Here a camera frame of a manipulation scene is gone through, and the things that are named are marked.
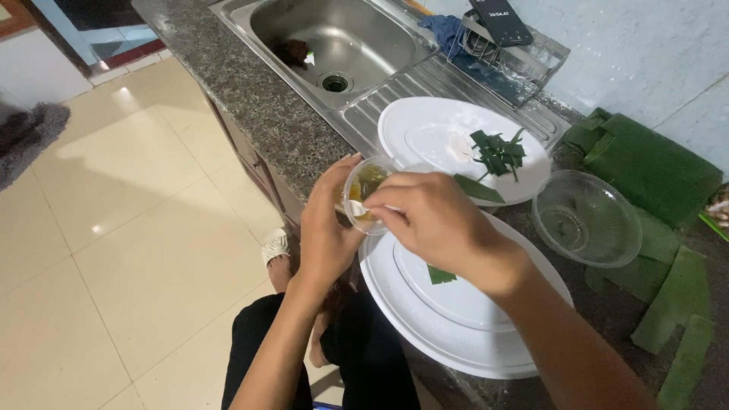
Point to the person's left hand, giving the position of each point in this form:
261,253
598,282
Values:
322,228

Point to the person's right hand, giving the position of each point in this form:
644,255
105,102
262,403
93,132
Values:
450,233

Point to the person's left fingers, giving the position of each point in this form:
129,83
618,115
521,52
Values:
336,168

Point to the person's right fingers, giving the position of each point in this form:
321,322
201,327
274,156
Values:
407,191

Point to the small clear plastic cup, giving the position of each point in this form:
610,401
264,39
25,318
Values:
354,176

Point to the white plastic spoon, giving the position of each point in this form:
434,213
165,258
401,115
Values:
357,209

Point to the yellow sauce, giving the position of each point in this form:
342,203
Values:
369,181

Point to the smaller white plastic tray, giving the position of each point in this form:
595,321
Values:
433,136

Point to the long green leaf piece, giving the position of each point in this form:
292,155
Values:
478,189

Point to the brown counter cabinet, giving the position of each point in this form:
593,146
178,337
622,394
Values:
256,165

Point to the small green leaf piece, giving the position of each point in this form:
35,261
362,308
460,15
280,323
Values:
439,276

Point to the white sandal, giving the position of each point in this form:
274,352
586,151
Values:
275,245

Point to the pile of cut pandan strips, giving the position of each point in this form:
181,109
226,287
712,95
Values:
498,154

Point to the brown scrubber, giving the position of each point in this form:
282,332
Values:
291,52

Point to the stainless steel sink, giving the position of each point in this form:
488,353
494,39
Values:
353,40

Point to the large white plastic tray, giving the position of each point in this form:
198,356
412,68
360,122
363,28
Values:
455,330

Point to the blue cloth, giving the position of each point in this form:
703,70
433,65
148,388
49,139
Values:
441,31

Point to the person's black trousers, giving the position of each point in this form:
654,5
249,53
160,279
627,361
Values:
370,353

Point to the clear dish rack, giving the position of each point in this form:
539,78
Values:
529,71

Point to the person's bare foot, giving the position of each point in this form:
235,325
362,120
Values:
320,341

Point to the clear plastic bowl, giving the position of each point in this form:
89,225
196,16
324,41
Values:
586,219

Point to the black phone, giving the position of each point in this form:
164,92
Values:
501,21

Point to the stack of folded banana leaves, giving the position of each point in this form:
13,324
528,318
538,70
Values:
649,165

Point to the wide banana leaf piece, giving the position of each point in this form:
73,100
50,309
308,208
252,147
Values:
655,256

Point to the notched banana leaf strip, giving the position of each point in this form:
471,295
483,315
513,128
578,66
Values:
678,302

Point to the grey floor mat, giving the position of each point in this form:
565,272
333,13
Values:
28,142

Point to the green tray of garlic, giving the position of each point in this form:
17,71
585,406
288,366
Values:
719,213

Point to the narrow banana leaf strip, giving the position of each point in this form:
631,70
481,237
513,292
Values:
689,364

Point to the glass door with frame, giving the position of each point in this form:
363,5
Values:
97,28

